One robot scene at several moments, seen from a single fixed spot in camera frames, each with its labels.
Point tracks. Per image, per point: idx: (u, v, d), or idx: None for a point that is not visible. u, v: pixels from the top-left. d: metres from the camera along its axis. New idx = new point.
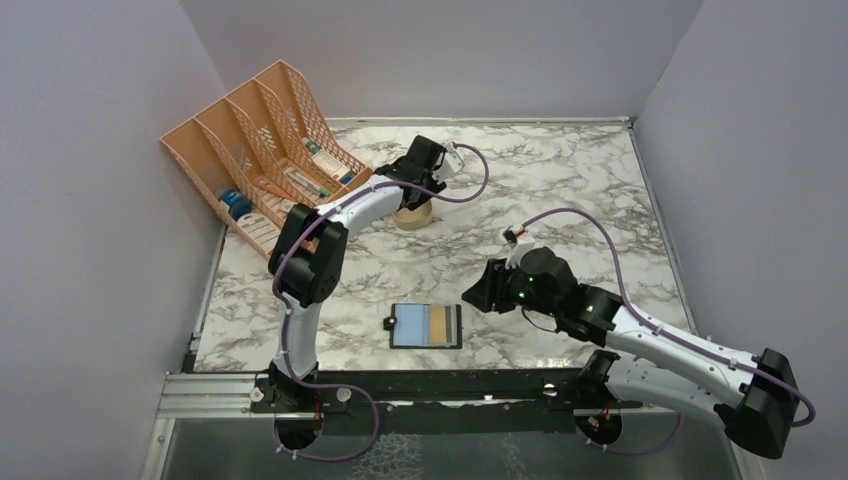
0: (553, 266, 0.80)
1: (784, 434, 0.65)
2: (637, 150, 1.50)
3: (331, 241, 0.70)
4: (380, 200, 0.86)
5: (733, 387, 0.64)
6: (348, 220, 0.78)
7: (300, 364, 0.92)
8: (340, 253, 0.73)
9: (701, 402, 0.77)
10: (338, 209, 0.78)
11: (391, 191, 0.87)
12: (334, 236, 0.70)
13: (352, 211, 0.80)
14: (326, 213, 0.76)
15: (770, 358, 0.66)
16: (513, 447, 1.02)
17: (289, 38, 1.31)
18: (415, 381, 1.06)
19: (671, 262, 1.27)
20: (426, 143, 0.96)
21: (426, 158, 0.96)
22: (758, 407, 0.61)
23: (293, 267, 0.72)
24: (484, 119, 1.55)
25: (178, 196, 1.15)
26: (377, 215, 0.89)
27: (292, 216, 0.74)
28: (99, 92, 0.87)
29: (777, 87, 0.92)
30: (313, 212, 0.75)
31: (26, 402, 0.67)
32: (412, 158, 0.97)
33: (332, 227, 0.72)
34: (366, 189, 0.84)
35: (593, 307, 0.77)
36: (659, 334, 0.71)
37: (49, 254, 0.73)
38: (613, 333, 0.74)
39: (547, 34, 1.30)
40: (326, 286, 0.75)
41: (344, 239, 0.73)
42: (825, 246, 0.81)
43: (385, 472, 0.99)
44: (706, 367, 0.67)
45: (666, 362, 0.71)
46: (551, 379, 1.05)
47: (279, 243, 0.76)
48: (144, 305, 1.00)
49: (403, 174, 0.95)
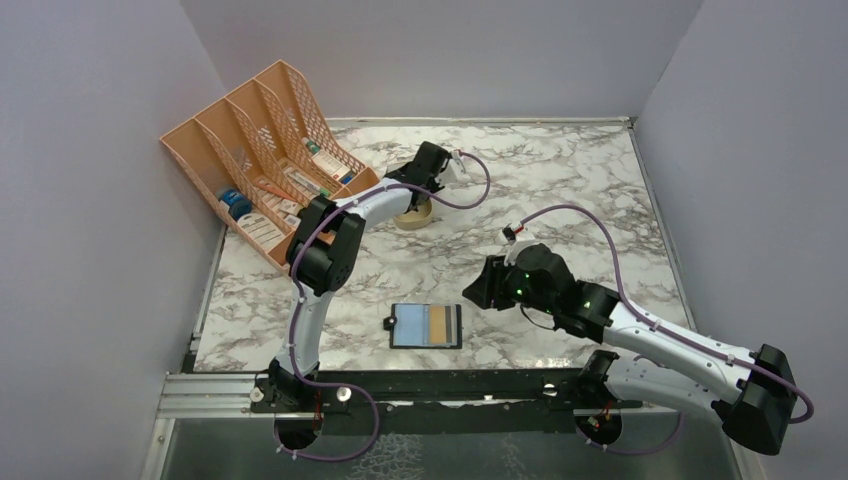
0: (549, 263, 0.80)
1: (782, 431, 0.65)
2: (637, 150, 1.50)
3: (349, 229, 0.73)
4: (392, 199, 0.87)
5: (730, 383, 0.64)
6: (364, 214, 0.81)
7: (302, 360, 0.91)
8: (357, 244, 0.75)
9: (698, 399, 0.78)
10: (355, 203, 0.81)
11: (402, 191, 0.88)
12: (351, 225, 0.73)
13: (367, 206, 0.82)
14: (344, 205, 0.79)
15: (768, 354, 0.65)
16: (513, 447, 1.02)
17: (289, 38, 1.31)
18: (416, 381, 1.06)
19: (671, 262, 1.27)
20: (433, 150, 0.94)
21: (433, 165, 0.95)
22: (755, 402, 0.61)
23: (308, 257, 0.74)
24: (484, 119, 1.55)
25: (178, 196, 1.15)
26: (387, 214, 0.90)
27: (311, 208, 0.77)
28: (100, 92, 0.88)
29: (776, 86, 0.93)
30: (332, 204, 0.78)
31: (26, 402, 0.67)
32: (419, 163, 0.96)
33: (350, 217, 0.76)
34: (380, 187, 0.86)
35: (590, 303, 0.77)
36: (657, 330, 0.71)
37: (49, 254, 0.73)
38: (610, 329, 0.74)
39: (547, 34, 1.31)
40: (341, 277, 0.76)
41: (360, 229, 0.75)
42: (825, 246, 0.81)
43: (385, 472, 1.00)
44: (704, 363, 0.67)
45: (663, 358, 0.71)
46: (551, 379, 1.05)
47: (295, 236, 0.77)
48: (144, 305, 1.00)
49: (410, 178, 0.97)
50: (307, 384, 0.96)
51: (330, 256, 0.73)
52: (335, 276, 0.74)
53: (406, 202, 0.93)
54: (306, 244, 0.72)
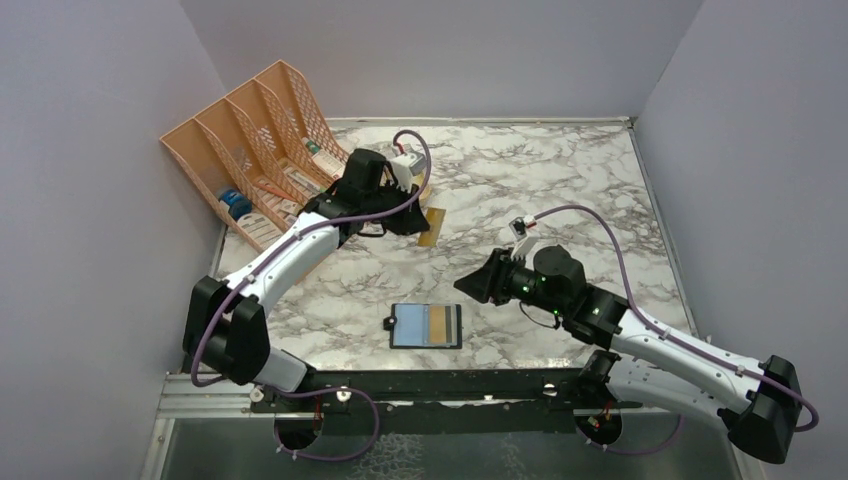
0: (569, 269, 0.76)
1: (786, 440, 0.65)
2: (637, 150, 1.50)
3: (242, 319, 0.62)
4: (309, 248, 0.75)
5: (740, 393, 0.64)
6: (265, 288, 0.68)
7: (283, 382, 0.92)
8: (259, 327, 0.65)
9: (704, 407, 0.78)
10: (250, 278, 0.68)
11: (320, 235, 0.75)
12: (245, 314, 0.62)
13: (269, 274, 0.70)
14: (237, 285, 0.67)
15: (776, 365, 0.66)
16: (513, 446, 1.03)
17: (290, 38, 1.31)
18: (415, 381, 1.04)
19: (671, 262, 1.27)
20: (364, 164, 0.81)
21: (365, 181, 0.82)
22: (765, 414, 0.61)
23: (211, 347, 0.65)
24: (484, 119, 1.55)
25: (178, 196, 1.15)
26: (312, 261, 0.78)
27: (198, 295, 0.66)
28: (99, 91, 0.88)
29: (777, 86, 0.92)
30: (221, 286, 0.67)
31: (26, 401, 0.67)
32: (348, 182, 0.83)
33: (245, 301, 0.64)
34: (287, 240, 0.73)
35: (599, 310, 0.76)
36: (666, 339, 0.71)
37: (50, 253, 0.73)
38: (619, 336, 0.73)
39: (547, 34, 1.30)
40: (250, 360, 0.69)
41: (260, 312, 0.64)
42: (825, 246, 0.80)
43: (385, 472, 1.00)
44: (713, 373, 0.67)
45: (672, 366, 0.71)
46: (551, 379, 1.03)
47: (190, 324, 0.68)
48: (144, 305, 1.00)
49: (341, 201, 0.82)
50: (293, 397, 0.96)
51: (235, 347, 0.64)
52: (242, 362, 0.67)
53: (336, 240, 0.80)
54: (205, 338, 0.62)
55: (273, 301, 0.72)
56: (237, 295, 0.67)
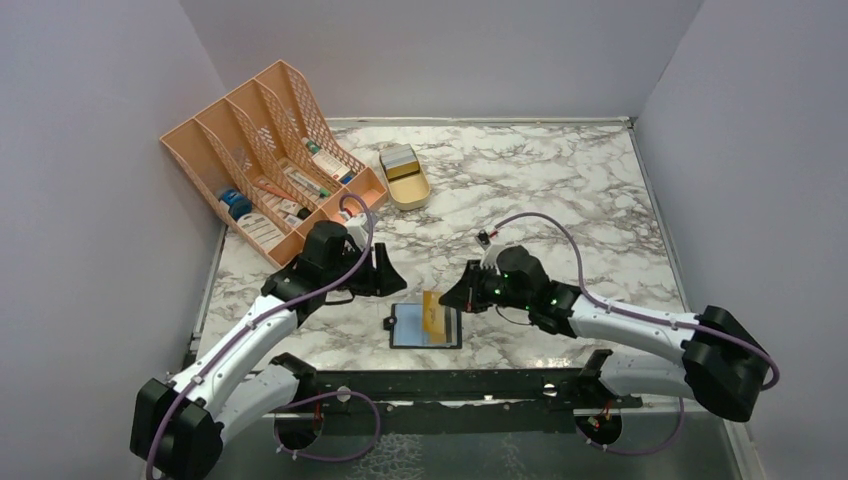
0: (527, 265, 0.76)
1: (751, 393, 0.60)
2: (636, 150, 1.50)
3: (190, 427, 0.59)
4: (263, 337, 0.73)
5: (675, 345, 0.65)
6: (213, 389, 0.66)
7: (279, 397, 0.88)
8: (209, 430, 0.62)
9: (675, 377, 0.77)
10: (197, 380, 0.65)
11: (274, 322, 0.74)
12: (192, 423, 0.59)
13: (219, 372, 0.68)
14: (182, 390, 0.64)
15: (714, 316, 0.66)
16: (513, 446, 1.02)
17: (290, 39, 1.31)
18: (415, 381, 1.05)
19: (671, 262, 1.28)
20: (323, 241, 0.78)
21: (326, 254, 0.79)
22: (696, 357, 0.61)
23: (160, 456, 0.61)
24: (483, 119, 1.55)
25: (178, 197, 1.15)
26: (271, 345, 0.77)
27: (143, 400, 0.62)
28: (99, 92, 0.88)
29: (776, 87, 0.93)
30: (167, 388, 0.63)
31: (29, 400, 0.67)
32: (307, 257, 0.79)
33: (191, 407, 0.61)
34: (241, 332, 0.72)
35: (558, 301, 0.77)
36: (611, 311, 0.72)
37: (50, 252, 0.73)
38: (573, 318, 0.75)
39: (547, 34, 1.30)
40: (203, 463, 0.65)
41: (208, 417, 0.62)
42: (823, 246, 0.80)
43: (385, 472, 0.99)
44: (652, 332, 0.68)
45: (627, 339, 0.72)
46: (551, 379, 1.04)
47: (135, 430, 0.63)
48: (144, 305, 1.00)
49: (299, 277, 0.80)
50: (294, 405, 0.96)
51: (186, 453, 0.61)
52: (193, 467, 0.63)
53: (293, 322, 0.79)
54: (154, 448, 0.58)
55: (224, 399, 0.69)
56: (184, 400, 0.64)
